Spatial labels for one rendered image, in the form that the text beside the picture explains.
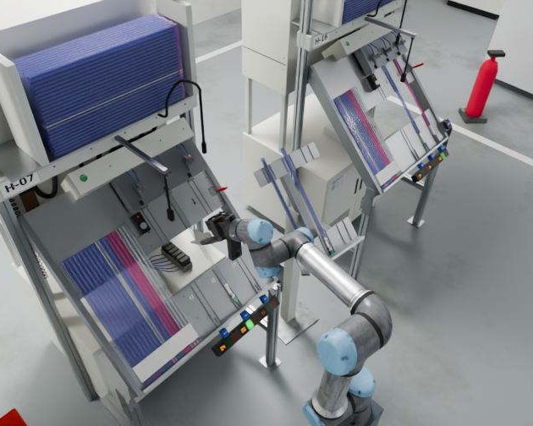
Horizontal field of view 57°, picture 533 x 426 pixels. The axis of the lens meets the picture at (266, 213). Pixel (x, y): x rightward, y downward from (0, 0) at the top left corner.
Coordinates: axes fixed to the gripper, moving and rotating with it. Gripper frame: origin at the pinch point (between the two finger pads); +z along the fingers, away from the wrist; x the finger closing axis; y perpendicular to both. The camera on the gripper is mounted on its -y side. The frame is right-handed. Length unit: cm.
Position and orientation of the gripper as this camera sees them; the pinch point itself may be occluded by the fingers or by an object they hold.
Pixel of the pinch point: (207, 232)
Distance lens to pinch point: 181.1
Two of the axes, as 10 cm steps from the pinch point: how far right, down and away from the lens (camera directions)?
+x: -6.8, 4.9, -5.4
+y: -3.8, -8.7, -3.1
